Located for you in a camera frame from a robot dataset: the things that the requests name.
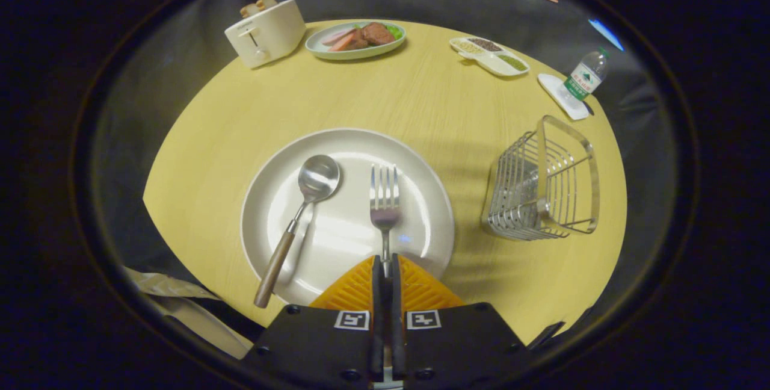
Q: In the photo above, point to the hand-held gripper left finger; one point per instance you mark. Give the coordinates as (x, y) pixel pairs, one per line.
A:
(313, 348)

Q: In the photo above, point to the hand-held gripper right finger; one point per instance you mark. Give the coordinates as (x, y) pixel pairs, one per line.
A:
(463, 348)

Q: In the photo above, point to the large white plate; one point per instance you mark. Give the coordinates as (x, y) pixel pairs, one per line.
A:
(349, 227)

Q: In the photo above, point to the beige cloth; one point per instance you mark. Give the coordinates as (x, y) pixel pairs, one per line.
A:
(180, 312)

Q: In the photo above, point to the white coaster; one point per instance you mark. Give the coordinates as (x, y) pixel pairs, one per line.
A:
(550, 86)

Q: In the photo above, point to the white divided condiment dish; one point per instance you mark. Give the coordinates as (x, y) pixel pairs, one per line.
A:
(490, 59)

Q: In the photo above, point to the green-label water bottle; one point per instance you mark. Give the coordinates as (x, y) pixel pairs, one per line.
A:
(583, 77)

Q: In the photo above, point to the pale green food plate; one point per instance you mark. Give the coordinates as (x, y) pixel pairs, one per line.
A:
(355, 53)

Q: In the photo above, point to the red sausage slice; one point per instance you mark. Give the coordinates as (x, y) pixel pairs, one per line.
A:
(344, 43)

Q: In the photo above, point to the pink ham slice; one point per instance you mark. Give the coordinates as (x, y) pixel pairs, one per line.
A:
(337, 35)

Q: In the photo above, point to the cream toaster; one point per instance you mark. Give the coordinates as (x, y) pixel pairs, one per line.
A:
(267, 35)

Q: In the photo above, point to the brown meat patty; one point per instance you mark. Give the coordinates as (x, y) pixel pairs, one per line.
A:
(376, 33)

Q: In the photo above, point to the green lettuce leaf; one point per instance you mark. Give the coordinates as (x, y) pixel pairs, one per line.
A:
(395, 31)

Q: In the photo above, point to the toasted bread slice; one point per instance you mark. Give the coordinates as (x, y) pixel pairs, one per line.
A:
(249, 10)
(266, 3)

